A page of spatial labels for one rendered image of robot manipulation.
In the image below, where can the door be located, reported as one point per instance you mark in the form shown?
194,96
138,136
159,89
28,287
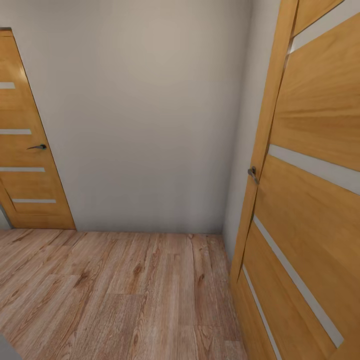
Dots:
295,273
31,191

